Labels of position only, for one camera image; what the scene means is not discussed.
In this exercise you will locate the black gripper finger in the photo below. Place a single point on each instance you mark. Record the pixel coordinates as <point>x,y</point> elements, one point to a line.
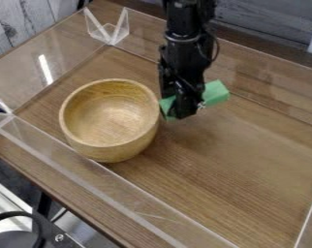
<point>186,94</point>
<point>166,74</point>

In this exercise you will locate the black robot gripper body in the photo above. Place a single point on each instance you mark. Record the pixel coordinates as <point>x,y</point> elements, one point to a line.
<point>191,55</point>

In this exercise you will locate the green rectangular block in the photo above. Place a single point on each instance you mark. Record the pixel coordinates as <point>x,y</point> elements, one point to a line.
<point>215,95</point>

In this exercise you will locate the brown wooden bowl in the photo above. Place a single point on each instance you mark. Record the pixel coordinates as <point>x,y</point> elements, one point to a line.
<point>109,119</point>

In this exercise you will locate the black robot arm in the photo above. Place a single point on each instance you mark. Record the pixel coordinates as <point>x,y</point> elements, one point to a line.
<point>189,17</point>

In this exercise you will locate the clear acrylic corner bracket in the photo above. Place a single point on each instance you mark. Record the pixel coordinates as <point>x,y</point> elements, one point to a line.
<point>109,33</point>

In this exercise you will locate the clear acrylic front wall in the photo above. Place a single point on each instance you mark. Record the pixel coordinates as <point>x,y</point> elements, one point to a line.
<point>120,209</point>

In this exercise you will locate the grey metal base plate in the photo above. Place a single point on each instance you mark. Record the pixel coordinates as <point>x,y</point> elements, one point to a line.
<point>24,239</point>

